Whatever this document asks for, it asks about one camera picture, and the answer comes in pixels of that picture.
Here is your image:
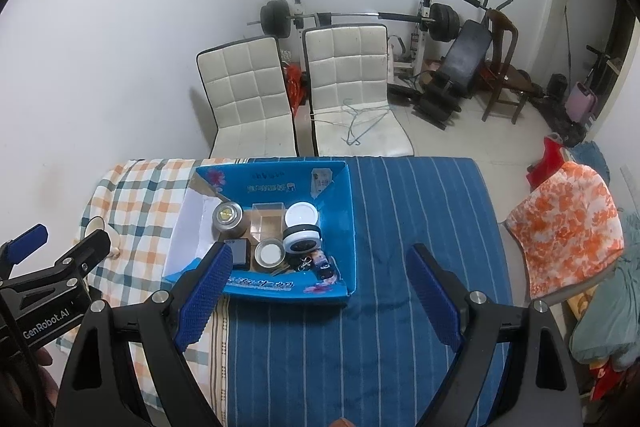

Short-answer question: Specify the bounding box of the black weight bench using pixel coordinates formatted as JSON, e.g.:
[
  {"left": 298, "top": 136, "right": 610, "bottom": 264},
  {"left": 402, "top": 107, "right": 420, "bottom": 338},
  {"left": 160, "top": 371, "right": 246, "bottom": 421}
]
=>
[{"left": 412, "top": 19, "right": 492, "bottom": 130}]

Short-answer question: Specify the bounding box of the round tin white lid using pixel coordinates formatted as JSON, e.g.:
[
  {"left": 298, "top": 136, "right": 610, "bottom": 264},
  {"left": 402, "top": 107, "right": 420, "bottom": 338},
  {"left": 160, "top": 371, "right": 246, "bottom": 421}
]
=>
[{"left": 254, "top": 238, "right": 287, "bottom": 269}]

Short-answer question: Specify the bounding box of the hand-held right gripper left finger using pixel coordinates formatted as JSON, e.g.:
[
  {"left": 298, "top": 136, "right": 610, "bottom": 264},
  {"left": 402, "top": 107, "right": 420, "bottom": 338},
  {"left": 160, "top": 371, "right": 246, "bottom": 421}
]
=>
[{"left": 52, "top": 242, "right": 234, "bottom": 427}]

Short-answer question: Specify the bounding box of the brown wooden chair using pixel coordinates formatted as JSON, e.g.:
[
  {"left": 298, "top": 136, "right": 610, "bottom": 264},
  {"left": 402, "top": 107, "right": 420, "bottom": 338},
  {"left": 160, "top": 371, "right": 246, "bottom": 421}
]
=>
[{"left": 470, "top": 9, "right": 534, "bottom": 124}]

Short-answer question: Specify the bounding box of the clear plastic box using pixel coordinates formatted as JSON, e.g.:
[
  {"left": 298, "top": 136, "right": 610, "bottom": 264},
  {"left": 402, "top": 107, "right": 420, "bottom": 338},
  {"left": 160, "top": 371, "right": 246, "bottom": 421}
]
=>
[{"left": 247, "top": 203, "right": 289, "bottom": 244}]

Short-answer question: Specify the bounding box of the white cup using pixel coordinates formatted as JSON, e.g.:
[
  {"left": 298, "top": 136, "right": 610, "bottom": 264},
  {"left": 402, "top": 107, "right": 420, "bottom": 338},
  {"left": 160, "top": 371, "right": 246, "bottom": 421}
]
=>
[{"left": 80, "top": 216, "right": 122, "bottom": 259}]

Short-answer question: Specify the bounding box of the pink bin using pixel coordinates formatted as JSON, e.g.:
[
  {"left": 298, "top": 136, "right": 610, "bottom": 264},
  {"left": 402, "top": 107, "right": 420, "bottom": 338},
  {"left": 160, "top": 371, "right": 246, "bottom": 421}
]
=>
[{"left": 566, "top": 82, "right": 597, "bottom": 126}]

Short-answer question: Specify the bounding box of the white padded chair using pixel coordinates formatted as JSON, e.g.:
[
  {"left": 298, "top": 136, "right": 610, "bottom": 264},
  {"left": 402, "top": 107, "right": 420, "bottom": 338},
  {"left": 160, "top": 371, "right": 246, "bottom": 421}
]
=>
[
  {"left": 196, "top": 35, "right": 300, "bottom": 159},
  {"left": 301, "top": 23, "right": 416, "bottom": 158}
]

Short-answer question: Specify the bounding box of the blue towel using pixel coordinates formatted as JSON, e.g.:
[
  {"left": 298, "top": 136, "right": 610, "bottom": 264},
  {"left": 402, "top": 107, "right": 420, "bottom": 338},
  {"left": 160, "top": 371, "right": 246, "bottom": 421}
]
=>
[{"left": 570, "top": 141, "right": 612, "bottom": 184}]

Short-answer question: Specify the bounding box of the orange floral cloth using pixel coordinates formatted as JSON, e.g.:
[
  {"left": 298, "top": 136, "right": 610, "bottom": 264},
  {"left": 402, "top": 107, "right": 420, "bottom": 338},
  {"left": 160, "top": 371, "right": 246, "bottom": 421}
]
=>
[{"left": 507, "top": 161, "right": 626, "bottom": 301}]

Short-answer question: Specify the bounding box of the blue cardboard box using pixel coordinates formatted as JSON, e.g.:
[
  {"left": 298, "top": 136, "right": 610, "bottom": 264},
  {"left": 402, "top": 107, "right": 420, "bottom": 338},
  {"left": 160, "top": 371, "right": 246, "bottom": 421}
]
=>
[{"left": 162, "top": 159, "right": 361, "bottom": 309}]

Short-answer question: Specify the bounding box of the white wire hanger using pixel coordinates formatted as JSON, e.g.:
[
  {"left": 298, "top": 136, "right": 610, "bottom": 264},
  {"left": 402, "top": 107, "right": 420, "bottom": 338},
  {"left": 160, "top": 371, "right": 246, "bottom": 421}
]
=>
[{"left": 312, "top": 103, "right": 397, "bottom": 148}]

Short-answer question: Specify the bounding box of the barbell with black plates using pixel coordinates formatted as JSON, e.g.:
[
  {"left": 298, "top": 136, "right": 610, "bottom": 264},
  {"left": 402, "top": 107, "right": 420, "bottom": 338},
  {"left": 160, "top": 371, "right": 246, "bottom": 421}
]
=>
[{"left": 247, "top": 0, "right": 460, "bottom": 44}]

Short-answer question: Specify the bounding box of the teal cloth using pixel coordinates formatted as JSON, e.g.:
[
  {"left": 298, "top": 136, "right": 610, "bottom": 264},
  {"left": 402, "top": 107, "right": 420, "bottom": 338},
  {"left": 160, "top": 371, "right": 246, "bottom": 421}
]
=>
[{"left": 570, "top": 252, "right": 640, "bottom": 374}]

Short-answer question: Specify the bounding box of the white barbell rack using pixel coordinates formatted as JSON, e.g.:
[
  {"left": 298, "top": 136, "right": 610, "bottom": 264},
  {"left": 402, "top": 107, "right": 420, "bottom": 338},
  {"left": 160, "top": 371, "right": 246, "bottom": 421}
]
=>
[{"left": 287, "top": 0, "right": 439, "bottom": 84}]

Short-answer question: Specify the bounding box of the white round jar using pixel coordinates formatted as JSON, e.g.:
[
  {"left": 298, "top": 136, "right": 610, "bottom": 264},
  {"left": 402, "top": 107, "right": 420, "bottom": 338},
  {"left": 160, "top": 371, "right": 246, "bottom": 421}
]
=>
[{"left": 285, "top": 202, "right": 320, "bottom": 228}]

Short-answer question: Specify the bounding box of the person's left hand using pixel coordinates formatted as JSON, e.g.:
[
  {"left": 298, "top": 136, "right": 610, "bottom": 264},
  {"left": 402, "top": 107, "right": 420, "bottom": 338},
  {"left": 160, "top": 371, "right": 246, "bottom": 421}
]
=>
[{"left": 37, "top": 349, "right": 61, "bottom": 410}]

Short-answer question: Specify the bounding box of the red printed box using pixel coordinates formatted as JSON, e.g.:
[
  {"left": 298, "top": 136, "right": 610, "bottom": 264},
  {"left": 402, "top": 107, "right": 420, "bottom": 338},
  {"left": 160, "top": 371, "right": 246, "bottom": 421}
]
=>
[{"left": 589, "top": 351, "right": 622, "bottom": 402}]

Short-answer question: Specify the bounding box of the black key bunch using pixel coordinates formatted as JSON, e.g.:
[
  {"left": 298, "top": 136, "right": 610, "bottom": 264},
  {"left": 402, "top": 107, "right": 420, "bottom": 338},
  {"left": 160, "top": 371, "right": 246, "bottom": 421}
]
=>
[{"left": 285, "top": 254, "right": 316, "bottom": 274}]

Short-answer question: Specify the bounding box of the plaid cloth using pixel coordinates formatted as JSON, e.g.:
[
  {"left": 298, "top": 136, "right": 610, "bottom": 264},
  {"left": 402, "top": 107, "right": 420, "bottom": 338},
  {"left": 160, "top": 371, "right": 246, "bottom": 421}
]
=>
[{"left": 56, "top": 157, "right": 231, "bottom": 427}]

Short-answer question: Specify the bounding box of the white black round compact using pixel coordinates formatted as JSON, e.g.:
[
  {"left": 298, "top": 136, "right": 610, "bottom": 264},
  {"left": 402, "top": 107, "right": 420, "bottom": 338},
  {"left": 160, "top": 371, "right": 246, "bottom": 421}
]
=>
[{"left": 281, "top": 224, "right": 324, "bottom": 257}]

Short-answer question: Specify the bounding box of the black exercise handlebar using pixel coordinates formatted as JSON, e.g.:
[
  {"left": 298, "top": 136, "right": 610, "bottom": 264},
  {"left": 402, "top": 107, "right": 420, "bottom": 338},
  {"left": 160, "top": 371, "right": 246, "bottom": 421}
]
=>
[{"left": 462, "top": 0, "right": 516, "bottom": 24}]

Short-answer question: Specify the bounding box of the blue striped cloth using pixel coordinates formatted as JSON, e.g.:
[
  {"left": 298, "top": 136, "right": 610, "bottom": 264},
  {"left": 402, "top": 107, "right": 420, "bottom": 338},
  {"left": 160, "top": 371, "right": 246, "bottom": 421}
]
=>
[{"left": 220, "top": 156, "right": 513, "bottom": 427}]

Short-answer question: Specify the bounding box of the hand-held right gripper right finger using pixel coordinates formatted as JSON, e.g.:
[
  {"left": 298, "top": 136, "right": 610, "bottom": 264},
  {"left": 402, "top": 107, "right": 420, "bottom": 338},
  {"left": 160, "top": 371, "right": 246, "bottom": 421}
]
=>
[{"left": 405, "top": 243, "right": 584, "bottom": 427}]

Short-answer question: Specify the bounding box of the small black box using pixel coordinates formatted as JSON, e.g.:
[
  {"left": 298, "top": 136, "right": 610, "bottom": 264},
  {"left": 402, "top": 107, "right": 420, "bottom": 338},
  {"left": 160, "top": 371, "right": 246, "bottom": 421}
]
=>
[{"left": 222, "top": 238, "right": 253, "bottom": 271}]

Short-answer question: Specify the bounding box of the silver round metal tin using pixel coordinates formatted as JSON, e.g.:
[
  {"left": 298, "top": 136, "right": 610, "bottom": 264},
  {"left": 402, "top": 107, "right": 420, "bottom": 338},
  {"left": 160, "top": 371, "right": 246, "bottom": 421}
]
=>
[{"left": 212, "top": 202, "right": 253, "bottom": 242}]

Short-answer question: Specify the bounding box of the red plastic bag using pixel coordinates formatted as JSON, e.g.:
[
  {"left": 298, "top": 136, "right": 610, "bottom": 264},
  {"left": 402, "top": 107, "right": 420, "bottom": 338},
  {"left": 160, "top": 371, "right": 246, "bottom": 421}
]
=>
[{"left": 527, "top": 134, "right": 570, "bottom": 188}]

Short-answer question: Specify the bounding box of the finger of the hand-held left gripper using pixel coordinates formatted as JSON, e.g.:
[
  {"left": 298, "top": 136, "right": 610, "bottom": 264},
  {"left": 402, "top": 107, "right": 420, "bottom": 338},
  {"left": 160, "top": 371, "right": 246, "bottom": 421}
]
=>
[
  {"left": 0, "top": 223, "right": 50, "bottom": 279},
  {"left": 4, "top": 231, "right": 112, "bottom": 297}
]

